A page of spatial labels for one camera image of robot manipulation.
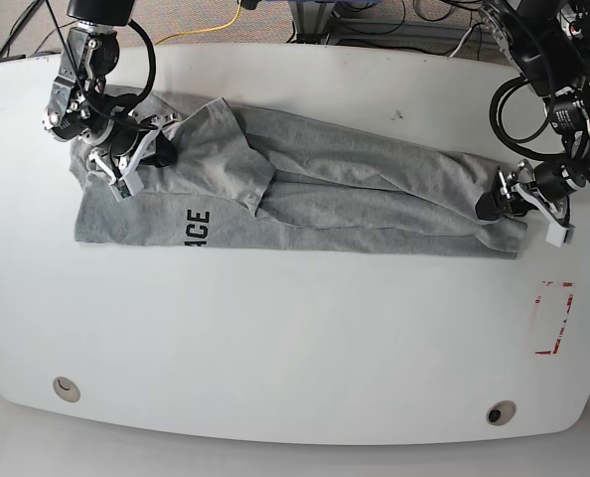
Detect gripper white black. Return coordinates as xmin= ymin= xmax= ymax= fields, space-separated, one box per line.
xmin=88 ymin=112 xmax=181 ymax=189
xmin=475 ymin=160 xmax=581 ymax=226

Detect grey t-shirt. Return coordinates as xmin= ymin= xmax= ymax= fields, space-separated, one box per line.
xmin=70 ymin=93 xmax=526 ymax=259

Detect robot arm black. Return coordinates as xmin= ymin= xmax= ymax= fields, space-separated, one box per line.
xmin=476 ymin=1 xmax=590 ymax=246
xmin=43 ymin=1 xmax=180 ymax=202

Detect red tape rectangle marking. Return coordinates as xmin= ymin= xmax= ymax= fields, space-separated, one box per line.
xmin=527 ymin=281 xmax=575 ymax=356

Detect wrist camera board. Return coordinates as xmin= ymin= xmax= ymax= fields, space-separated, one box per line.
xmin=110 ymin=176 xmax=144 ymax=203
xmin=545 ymin=223 xmax=574 ymax=247

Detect yellow cable on floor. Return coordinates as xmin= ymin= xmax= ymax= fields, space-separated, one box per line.
xmin=154 ymin=4 xmax=240 ymax=46

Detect white cable on floor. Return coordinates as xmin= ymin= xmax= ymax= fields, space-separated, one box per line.
xmin=447 ymin=24 xmax=480 ymax=59

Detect aluminium frame stand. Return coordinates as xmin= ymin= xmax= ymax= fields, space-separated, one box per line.
xmin=287 ymin=1 xmax=337 ymax=44

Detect right table cable grommet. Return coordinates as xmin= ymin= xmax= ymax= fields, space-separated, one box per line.
xmin=486 ymin=400 xmax=516 ymax=426

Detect table cable grommet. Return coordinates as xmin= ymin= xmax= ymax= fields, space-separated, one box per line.
xmin=53 ymin=377 xmax=80 ymax=403
xmin=486 ymin=400 xmax=516 ymax=426

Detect left table cable grommet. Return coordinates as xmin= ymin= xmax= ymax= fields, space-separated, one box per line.
xmin=53 ymin=377 xmax=80 ymax=403

